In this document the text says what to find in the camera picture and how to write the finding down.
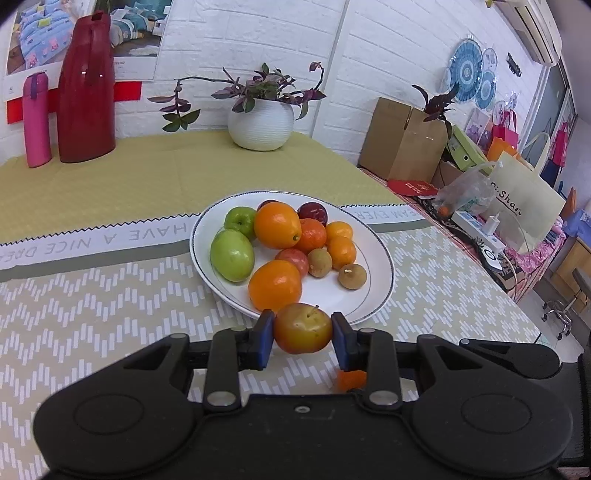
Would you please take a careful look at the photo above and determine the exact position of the pink thermos bottle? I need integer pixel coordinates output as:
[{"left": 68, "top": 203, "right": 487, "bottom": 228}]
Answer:
[{"left": 22, "top": 72, "right": 52, "bottom": 168}]

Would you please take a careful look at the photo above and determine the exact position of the beige tote bag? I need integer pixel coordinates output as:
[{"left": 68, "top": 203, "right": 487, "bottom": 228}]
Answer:
[{"left": 482, "top": 152, "right": 566, "bottom": 254}]

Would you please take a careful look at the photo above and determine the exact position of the textured tangerine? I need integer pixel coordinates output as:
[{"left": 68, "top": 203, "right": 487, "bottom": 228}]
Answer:
[
  {"left": 294, "top": 218, "right": 327, "bottom": 254},
  {"left": 335, "top": 370, "right": 367, "bottom": 393}
]

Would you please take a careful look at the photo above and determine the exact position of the white power strip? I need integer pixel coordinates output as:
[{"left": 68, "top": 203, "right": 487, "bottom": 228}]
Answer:
[{"left": 452, "top": 210, "right": 506, "bottom": 254}]

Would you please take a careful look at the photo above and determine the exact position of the small smooth orange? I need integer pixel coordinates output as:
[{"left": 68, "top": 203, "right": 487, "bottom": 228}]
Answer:
[{"left": 327, "top": 236, "right": 356, "bottom": 270}]

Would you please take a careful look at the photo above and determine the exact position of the brown cardboard box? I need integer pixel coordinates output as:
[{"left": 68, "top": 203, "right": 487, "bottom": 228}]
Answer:
[{"left": 359, "top": 97, "right": 448, "bottom": 182}]

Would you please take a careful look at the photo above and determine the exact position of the white ribbed plant pot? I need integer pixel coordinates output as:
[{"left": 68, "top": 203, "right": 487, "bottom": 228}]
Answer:
[{"left": 228, "top": 100, "right": 294, "bottom": 152}]

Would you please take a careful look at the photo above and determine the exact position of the small kumquat on plate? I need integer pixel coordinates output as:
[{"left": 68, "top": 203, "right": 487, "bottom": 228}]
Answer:
[{"left": 325, "top": 221, "right": 353, "bottom": 243}]

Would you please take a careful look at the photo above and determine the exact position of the green yellow box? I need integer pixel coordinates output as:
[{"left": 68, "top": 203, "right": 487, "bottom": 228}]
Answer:
[{"left": 447, "top": 125, "right": 488, "bottom": 172}]

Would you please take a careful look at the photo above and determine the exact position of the green mango-shaped fruit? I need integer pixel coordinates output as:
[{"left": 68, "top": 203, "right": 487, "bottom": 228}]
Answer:
[{"left": 209, "top": 229, "right": 254, "bottom": 283}]

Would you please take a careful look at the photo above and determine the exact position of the patterned beige tablecloth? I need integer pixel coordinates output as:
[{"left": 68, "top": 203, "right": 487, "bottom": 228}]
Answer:
[{"left": 1, "top": 132, "right": 539, "bottom": 479}]

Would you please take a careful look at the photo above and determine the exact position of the small red-orange fruit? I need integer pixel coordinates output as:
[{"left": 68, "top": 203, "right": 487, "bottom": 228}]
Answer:
[{"left": 273, "top": 303, "right": 332, "bottom": 355}]

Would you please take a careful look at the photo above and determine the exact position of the dark red plum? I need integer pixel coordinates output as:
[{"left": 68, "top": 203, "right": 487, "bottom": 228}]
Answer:
[
  {"left": 256, "top": 199, "right": 277, "bottom": 211},
  {"left": 297, "top": 202, "right": 328, "bottom": 226}
]

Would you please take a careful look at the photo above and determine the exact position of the purple plant by box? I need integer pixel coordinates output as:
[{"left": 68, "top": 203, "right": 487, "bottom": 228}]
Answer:
[{"left": 412, "top": 83, "right": 460, "bottom": 138}]

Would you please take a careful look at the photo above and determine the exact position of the bedding wall poster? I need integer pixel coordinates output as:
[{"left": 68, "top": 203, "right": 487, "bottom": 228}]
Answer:
[{"left": 1, "top": 0, "right": 172, "bottom": 124}]

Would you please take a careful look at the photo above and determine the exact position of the blue round wall ornament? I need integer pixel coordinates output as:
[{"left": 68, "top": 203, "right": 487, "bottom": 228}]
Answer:
[{"left": 449, "top": 39, "right": 484, "bottom": 103}]

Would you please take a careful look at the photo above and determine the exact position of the red envelope packet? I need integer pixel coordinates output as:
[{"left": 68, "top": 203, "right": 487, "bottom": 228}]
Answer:
[{"left": 387, "top": 179, "right": 438, "bottom": 197}]

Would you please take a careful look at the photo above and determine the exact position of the pink gift bag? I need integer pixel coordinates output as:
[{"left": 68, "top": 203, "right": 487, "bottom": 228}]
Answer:
[{"left": 492, "top": 109, "right": 519, "bottom": 149}]

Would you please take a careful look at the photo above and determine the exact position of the red pink apple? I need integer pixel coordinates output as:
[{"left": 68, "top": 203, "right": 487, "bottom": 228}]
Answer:
[{"left": 274, "top": 248, "right": 310, "bottom": 278}]

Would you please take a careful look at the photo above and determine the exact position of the purple green trailing plant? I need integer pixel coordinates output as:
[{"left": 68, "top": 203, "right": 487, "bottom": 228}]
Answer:
[{"left": 148, "top": 61, "right": 327, "bottom": 133}]

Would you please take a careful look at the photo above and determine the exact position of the clear plastic bag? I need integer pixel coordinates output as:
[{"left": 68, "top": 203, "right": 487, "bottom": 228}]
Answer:
[{"left": 434, "top": 162, "right": 504, "bottom": 219}]

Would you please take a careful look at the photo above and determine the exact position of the large orange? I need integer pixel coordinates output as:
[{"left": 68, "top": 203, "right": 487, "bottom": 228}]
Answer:
[
  {"left": 253, "top": 201, "right": 301, "bottom": 250},
  {"left": 249, "top": 260, "right": 303, "bottom": 312}
]

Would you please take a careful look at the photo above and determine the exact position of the white air conditioner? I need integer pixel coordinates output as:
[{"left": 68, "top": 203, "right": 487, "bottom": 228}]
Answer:
[{"left": 495, "top": 0, "right": 562, "bottom": 66}]

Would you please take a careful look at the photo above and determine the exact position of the red thermos jug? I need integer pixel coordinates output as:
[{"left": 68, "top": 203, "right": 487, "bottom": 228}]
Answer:
[{"left": 56, "top": 11, "right": 115, "bottom": 163}]

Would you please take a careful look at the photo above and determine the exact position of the white oval plate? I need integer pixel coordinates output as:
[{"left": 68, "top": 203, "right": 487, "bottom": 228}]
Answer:
[{"left": 189, "top": 190, "right": 397, "bottom": 324}]

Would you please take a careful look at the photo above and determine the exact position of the green apple on plate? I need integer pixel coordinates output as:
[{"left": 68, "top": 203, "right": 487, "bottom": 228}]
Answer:
[{"left": 223, "top": 206, "right": 256, "bottom": 241}]

